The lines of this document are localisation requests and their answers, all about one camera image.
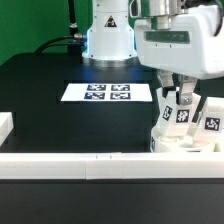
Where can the white front fence bar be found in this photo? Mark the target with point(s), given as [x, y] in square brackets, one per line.
[93, 166]

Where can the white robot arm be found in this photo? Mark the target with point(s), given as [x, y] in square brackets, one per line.
[161, 12]

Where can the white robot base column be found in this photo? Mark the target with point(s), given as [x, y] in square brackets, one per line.
[110, 39]

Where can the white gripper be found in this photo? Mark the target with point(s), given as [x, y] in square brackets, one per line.
[188, 48]

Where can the white round stool seat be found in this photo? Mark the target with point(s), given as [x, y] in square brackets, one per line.
[180, 144]

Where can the white sheet with tags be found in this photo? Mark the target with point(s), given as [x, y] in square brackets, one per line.
[106, 92]

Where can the white right fence bar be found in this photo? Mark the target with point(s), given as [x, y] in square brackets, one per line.
[220, 140]

